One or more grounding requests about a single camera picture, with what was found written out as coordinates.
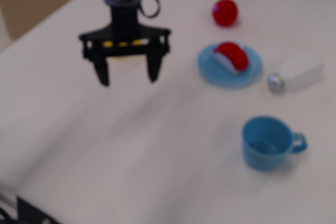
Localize blue plastic cup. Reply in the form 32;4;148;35
242;116;308;171

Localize red and white toy sushi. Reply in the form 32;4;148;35
213;41;249;74

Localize yellow toy bell pepper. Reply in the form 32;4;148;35
101;38;146;58

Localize aluminium frame rail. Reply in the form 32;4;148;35
0;190;18;219

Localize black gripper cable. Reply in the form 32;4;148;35
139;0;161;19

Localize black corner bracket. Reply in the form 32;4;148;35
16;197;60;224

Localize white salt shaker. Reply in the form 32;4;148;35
268;51;324;93

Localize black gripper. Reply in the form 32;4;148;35
79;0;171;87

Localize light blue plate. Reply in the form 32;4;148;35
197;43;263;89

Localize red toy ball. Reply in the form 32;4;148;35
212;0;238;27

